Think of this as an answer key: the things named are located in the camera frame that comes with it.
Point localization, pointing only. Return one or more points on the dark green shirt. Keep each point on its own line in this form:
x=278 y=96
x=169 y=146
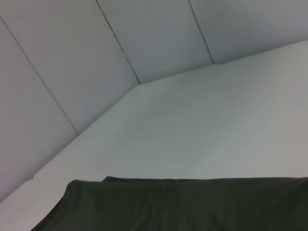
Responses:
x=180 y=207

